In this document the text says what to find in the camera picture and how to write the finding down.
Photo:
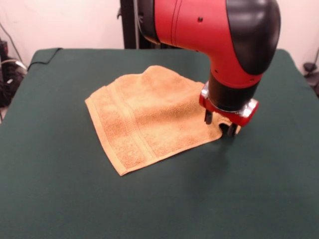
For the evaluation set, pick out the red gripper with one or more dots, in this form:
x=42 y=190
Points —
x=239 y=119

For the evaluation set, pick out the orange terry towel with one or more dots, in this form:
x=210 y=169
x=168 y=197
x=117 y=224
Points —
x=149 y=112

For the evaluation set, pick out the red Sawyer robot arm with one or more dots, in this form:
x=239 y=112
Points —
x=211 y=37

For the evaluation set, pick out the grey black stand base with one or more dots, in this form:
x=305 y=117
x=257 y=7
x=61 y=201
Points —
x=309 y=66

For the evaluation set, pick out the dark green table cloth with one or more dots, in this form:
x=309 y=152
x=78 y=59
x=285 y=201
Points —
x=62 y=174

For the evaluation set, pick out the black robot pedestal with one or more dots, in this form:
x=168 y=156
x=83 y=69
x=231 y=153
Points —
x=129 y=30

